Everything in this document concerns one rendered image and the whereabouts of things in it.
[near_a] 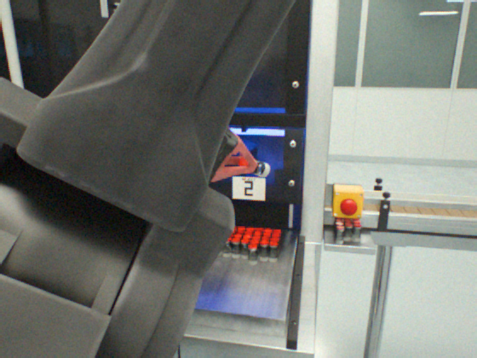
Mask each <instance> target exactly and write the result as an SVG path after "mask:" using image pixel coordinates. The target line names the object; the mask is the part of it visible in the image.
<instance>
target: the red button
mask: <svg viewBox="0 0 477 358"><path fill-rule="evenodd" d="M357 210H358V206H357V203H356V202H355V201H354V200H352V199H345V200H343V201H342V202H341V211H342V213H343V214H344V215H346V216H352V215H353V214H354V213H355V212H356V211H357Z"/></svg>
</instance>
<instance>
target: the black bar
mask: <svg viewBox="0 0 477 358"><path fill-rule="evenodd" d="M304 249H305V236H304V235H299V238H298V245H297V253H296V265H295V272H294V280H293V286H292V293H291V300H290V316H289V327H288V334H287V343H286V348H287V349H294V350H297V339H298V325H299V314H300V303H301V292H302V271H303V260H304Z"/></svg>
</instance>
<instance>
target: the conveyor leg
mask: <svg viewBox="0 0 477 358"><path fill-rule="evenodd" d="M375 245H377V248H376V267H375V273H374V279H373V286H372V292H371V303H370V311H369V317H368V323H367V329H366V336H365V348H364V354H363V358H379V355H380V349H381V344H382V333H383V328H384V321H385V316H386V310H387V304H388V294H389V287H390V282H391V276H392V271H393V259H394V248H395V247H406V246H403V245H385V244H377V243H375Z"/></svg>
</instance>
